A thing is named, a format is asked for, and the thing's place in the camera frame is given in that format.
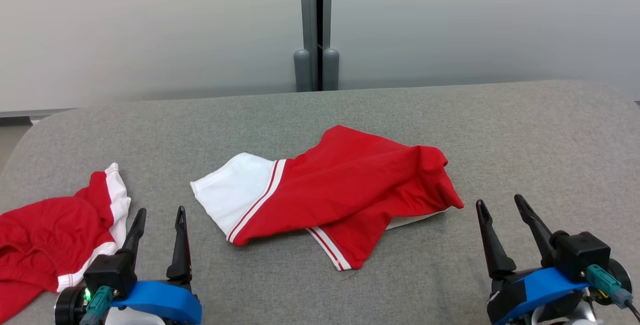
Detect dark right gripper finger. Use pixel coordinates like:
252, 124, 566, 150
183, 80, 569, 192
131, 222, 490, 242
476, 199, 517, 280
514, 194, 557, 269

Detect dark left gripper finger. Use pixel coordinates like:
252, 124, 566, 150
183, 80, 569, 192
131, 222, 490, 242
119, 208, 147, 257
166, 206, 194, 287

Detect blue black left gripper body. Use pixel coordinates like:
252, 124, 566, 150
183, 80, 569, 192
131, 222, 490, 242
54, 280, 203, 325

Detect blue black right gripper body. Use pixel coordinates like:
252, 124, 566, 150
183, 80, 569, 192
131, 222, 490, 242
487, 257, 632, 325

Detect red white shorts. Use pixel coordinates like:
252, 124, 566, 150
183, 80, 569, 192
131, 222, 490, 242
0, 162, 132, 323

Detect red white striped jersey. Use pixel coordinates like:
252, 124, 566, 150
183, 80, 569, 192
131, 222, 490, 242
190, 125, 465, 272

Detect left camera cable teal plug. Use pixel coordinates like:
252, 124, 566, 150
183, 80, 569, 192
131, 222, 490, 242
79, 285, 115, 325

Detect camera cable teal plug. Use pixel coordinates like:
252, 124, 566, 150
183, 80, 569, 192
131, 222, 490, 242
79, 285, 115, 325
586, 264, 640, 323

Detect right camera cable teal plug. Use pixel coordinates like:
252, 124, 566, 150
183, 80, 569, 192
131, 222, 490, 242
586, 264, 640, 323

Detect grey cylinder post foot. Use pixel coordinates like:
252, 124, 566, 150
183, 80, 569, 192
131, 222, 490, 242
322, 48, 340, 91
293, 48, 313, 93

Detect grey partition post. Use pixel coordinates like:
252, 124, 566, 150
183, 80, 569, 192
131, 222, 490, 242
299, 0, 334, 92

